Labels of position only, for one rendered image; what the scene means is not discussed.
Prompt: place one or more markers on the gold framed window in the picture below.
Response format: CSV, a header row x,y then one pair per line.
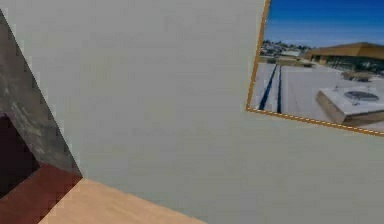
x,y
316,60

